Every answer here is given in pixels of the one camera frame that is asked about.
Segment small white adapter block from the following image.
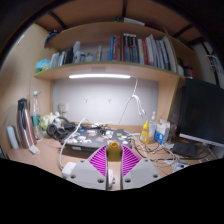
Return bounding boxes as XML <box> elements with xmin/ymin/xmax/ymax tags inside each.
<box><xmin>28</xmin><ymin>144</ymin><xmax>41</xmax><ymax>155</ymax></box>

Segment black headphones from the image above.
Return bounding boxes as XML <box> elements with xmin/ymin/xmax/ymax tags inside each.
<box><xmin>45</xmin><ymin>116</ymin><xmax>76</xmax><ymax>141</ymax></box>

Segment white power strip cable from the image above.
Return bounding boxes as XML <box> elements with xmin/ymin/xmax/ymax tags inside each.
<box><xmin>58</xmin><ymin>117</ymin><xmax>89</xmax><ymax>169</ymax></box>

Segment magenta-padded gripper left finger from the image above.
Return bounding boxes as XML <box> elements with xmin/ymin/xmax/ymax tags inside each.
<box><xmin>65</xmin><ymin>144</ymin><xmax>114</xmax><ymax>191</ymax></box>

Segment white hanging multi-head cable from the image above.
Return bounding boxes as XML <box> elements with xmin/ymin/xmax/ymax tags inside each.
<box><xmin>118</xmin><ymin>77</ymin><xmax>148</xmax><ymax>126</ymax></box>

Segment white tangled cable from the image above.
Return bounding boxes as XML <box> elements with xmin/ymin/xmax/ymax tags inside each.
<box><xmin>133</xmin><ymin>139</ymin><xmax>188</xmax><ymax>172</ymax></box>

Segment yellow squeeze bottle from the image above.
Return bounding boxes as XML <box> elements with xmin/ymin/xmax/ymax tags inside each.
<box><xmin>139</xmin><ymin>120</ymin><xmax>151</xmax><ymax>145</ymax></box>

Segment blue and white box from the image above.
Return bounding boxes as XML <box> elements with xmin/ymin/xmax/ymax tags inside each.
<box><xmin>153</xmin><ymin>119</ymin><xmax>172</xmax><ymax>145</ymax></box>

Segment white wall socket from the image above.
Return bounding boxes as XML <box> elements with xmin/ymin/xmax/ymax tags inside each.
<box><xmin>58</xmin><ymin>103</ymin><xmax>69</xmax><ymax>114</ymax></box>

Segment clear green-label water bottle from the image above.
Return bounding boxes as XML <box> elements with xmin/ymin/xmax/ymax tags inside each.
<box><xmin>30</xmin><ymin>90</ymin><xmax>44</xmax><ymax>143</ymax></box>

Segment wooden shelf unit with books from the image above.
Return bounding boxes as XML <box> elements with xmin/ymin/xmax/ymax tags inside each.
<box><xmin>31</xmin><ymin>0</ymin><xmax>204</xmax><ymax>134</ymax></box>

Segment black sticker-covered laptop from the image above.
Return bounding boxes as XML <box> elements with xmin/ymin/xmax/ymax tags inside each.
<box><xmin>59</xmin><ymin>128</ymin><xmax>133</xmax><ymax>151</ymax></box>

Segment black tangled cable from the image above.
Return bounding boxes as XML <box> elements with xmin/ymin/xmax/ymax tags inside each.
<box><xmin>128</xmin><ymin>136</ymin><xmax>174</xmax><ymax>164</ymax></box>

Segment grey laptop stand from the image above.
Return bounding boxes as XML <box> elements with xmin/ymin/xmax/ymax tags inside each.
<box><xmin>68</xmin><ymin>145</ymin><xmax>101</xmax><ymax>154</ymax></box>

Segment black coiled cable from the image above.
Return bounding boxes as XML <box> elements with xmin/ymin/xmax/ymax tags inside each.
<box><xmin>89</xmin><ymin>123</ymin><xmax>116</xmax><ymax>134</ymax></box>

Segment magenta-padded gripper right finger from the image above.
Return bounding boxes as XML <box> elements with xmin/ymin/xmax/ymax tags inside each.
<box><xmin>119</xmin><ymin>144</ymin><xmax>163</xmax><ymax>191</ymax></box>

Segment yellow charger block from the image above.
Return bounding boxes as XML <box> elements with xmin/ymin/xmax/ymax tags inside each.
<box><xmin>106</xmin><ymin>141</ymin><xmax>123</xmax><ymax>163</ymax></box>

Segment white LED light bar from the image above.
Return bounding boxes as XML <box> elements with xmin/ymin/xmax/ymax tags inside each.
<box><xmin>68</xmin><ymin>73</ymin><xmax>132</xmax><ymax>80</ymax></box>

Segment black computer monitor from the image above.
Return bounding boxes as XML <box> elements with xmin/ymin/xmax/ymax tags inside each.
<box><xmin>173</xmin><ymin>78</ymin><xmax>224</xmax><ymax>149</ymax></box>

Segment flat black device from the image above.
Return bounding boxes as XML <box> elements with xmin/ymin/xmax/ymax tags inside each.
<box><xmin>171</xmin><ymin>141</ymin><xmax>198</xmax><ymax>158</ymax></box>

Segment pink metallic thermos flask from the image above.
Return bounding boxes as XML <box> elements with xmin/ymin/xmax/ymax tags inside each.
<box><xmin>16</xmin><ymin>97</ymin><xmax>38</xmax><ymax>149</ymax></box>

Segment clear pump sanitizer bottle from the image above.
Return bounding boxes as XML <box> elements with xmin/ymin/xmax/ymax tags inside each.
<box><xmin>148</xmin><ymin>111</ymin><xmax>158</xmax><ymax>140</ymax></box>

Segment white oblong case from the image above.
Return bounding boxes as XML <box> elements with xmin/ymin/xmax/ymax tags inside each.
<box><xmin>6</xmin><ymin>125</ymin><xmax>20</xmax><ymax>150</ymax></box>

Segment white and green plush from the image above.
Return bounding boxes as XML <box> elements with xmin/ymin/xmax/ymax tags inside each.
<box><xmin>40</xmin><ymin>111</ymin><xmax>62</xmax><ymax>132</ymax></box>

